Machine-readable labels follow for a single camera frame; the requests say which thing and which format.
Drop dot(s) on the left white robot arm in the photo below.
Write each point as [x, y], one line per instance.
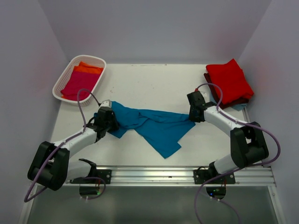
[51, 167]

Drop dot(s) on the magenta pink t shirt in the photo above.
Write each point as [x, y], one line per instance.
[79, 80]

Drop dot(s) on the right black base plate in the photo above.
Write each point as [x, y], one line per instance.
[203, 174]

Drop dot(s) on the aluminium mounting rail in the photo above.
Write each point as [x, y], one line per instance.
[174, 176]

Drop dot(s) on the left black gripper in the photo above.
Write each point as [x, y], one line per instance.
[112, 123]

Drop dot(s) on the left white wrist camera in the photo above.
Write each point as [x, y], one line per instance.
[105, 103]

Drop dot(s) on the orange t shirt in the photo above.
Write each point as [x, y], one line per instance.
[84, 67]

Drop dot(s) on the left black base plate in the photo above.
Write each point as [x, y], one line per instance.
[104, 174]

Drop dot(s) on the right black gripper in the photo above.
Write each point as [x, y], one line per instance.
[192, 114]

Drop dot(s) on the folded red t shirt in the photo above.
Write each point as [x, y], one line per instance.
[231, 66]

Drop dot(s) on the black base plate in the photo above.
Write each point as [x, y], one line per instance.
[203, 174]
[104, 174]

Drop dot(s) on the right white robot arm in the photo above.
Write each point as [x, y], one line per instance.
[247, 143]

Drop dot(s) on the teal blue t shirt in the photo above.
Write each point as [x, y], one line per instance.
[162, 130]

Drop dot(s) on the folded light blue t shirt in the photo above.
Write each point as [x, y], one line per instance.
[237, 107]

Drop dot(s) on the white plastic laundry basket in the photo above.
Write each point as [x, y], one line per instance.
[83, 97]

